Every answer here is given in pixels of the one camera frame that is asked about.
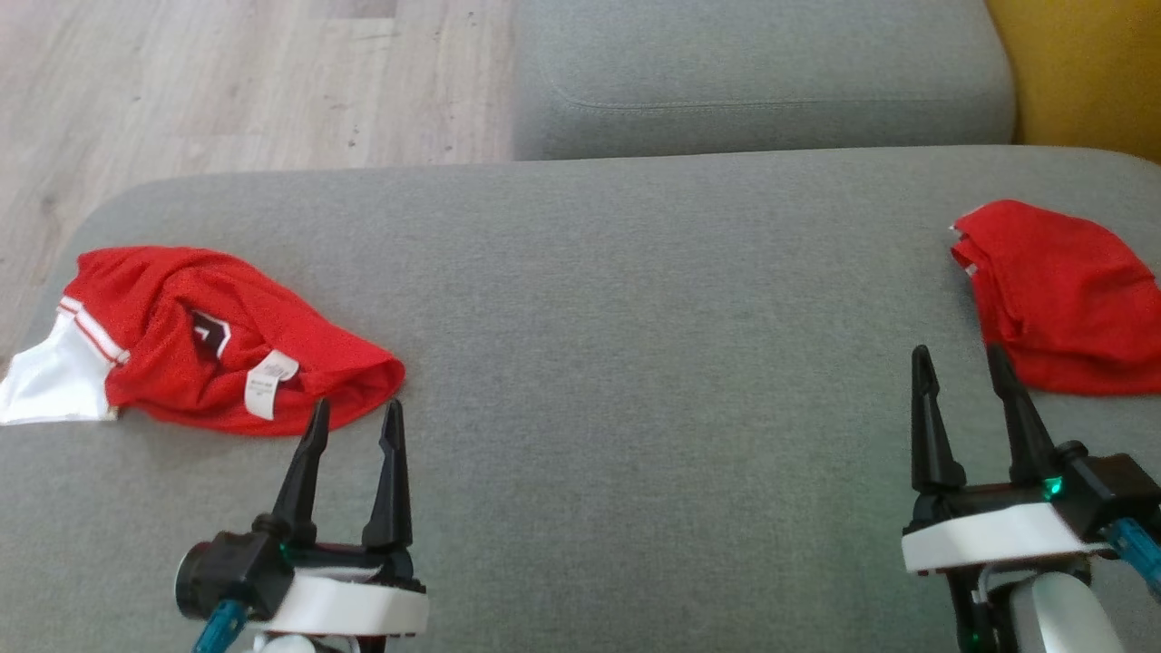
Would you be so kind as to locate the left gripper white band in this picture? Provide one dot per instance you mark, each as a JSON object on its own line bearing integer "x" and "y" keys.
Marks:
{"x": 363, "y": 603}

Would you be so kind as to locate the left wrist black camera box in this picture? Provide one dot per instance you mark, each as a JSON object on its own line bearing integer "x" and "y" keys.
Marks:
{"x": 231, "y": 571}

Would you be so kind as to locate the red basketball shorts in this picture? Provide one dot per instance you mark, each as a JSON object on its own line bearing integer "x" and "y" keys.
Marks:
{"x": 1061, "y": 290}

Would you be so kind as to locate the grey sofa cushion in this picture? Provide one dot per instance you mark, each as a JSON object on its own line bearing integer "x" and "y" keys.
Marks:
{"x": 635, "y": 363}

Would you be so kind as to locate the yellow sofa back cushion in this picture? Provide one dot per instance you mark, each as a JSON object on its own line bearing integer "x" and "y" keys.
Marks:
{"x": 1088, "y": 63}

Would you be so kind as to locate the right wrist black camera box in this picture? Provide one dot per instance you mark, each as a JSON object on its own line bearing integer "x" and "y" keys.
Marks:
{"x": 1116, "y": 485}

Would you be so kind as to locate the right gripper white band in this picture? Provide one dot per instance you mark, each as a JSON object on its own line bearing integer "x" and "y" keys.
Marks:
{"x": 989, "y": 535}

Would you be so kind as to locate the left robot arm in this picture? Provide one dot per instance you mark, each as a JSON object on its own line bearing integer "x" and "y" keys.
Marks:
{"x": 286, "y": 644}

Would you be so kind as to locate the red basketball jersey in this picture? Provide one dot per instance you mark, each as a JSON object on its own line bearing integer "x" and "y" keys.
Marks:
{"x": 181, "y": 363}

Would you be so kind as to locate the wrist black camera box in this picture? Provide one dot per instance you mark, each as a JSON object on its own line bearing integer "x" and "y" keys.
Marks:
{"x": 1116, "y": 485}
{"x": 231, "y": 571}

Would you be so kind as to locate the grey back cushion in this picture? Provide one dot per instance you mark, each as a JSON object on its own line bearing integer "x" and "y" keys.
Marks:
{"x": 753, "y": 63}

